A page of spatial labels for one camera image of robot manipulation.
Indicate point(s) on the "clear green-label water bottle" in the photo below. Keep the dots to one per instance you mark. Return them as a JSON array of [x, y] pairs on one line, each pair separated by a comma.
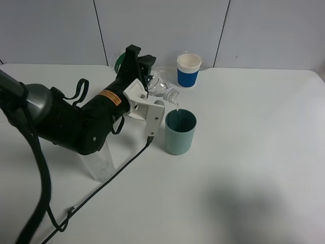
[[158, 85]]

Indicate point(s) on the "blue and white cup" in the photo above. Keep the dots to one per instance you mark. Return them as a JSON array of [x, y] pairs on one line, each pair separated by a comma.
[[188, 66]]

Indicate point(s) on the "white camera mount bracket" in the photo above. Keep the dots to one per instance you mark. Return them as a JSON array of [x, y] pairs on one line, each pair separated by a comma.
[[141, 109]]

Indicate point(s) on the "clear drinking glass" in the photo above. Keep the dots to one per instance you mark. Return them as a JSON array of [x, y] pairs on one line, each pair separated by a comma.
[[99, 164]]

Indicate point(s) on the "teal green plastic cup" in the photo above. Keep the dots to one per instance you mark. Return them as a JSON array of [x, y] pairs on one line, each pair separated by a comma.
[[180, 126]]

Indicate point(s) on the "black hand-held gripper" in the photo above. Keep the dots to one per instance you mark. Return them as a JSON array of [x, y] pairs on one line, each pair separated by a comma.
[[45, 113]]

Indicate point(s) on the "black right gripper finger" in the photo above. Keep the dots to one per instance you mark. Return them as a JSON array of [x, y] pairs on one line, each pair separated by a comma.
[[145, 64]]

